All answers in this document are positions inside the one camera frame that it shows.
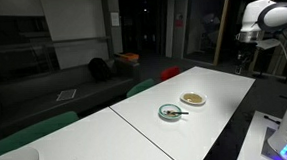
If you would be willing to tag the green chair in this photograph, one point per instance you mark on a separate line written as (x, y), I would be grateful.
(140, 86)
(33, 132)

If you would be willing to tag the bin with orange lid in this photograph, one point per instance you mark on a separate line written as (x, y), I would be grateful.
(130, 57)

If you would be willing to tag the framed wall notice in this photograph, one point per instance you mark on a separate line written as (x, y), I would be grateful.
(115, 19)

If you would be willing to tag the dark grey sofa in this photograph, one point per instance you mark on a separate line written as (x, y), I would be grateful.
(27, 93)

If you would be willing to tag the white oval bowl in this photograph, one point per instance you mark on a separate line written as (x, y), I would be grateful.
(185, 101)

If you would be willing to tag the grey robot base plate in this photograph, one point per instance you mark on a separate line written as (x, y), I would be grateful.
(266, 146)

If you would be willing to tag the green-rimmed small bowl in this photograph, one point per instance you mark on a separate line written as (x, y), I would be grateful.
(162, 114)

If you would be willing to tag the red chair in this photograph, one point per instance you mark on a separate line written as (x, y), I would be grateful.
(169, 72)

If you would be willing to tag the wooden slanted post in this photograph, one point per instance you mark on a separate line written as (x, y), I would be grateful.
(222, 25)

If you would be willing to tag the black dumbbell-shaped tool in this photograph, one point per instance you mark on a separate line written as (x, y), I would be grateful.
(272, 119)

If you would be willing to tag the paper sheet on sofa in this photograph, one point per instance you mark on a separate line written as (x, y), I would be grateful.
(66, 94)

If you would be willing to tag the small portion of rice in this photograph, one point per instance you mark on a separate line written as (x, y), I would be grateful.
(169, 112)

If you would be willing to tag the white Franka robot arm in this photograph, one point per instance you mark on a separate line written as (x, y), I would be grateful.
(263, 14)

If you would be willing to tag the red wall sign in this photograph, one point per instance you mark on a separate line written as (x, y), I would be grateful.
(179, 22)

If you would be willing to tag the black backpack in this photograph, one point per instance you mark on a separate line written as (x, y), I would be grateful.
(99, 69)

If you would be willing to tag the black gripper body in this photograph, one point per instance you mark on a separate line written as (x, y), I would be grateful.
(243, 55)

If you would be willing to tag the large heap of rice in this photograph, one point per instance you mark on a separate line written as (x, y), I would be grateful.
(193, 98)

